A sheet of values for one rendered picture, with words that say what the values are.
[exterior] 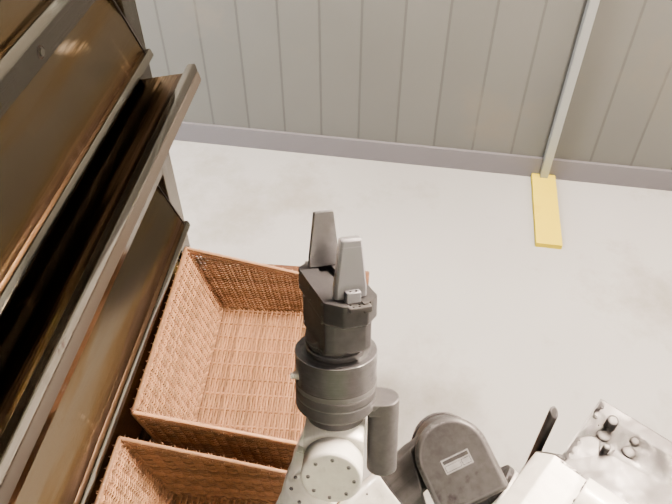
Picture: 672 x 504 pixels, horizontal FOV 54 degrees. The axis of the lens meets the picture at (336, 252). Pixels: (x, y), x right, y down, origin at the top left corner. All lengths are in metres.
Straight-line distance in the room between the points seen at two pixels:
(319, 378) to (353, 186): 2.79
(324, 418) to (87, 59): 0.93
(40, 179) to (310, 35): 2.26
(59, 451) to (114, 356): 0.25
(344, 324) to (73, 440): 0.92
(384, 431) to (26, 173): 0.73
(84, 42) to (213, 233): 1.93
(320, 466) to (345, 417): 0.06
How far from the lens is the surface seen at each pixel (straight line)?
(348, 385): 0.68
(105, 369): 1.53
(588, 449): 0.95
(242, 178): 3.51
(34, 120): 1.23
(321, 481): 0.73
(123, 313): 1.60
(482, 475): 0.90
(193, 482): 1.72
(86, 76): 1.38
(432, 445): 0.89
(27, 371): 1.04
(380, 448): 0.75
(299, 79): 3.42
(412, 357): 2.71
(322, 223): 0.68
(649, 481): 0.96
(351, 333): 0.65
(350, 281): 0.62
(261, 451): 1.69
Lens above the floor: 2.19
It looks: 45 degrees down
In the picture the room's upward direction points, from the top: straight up
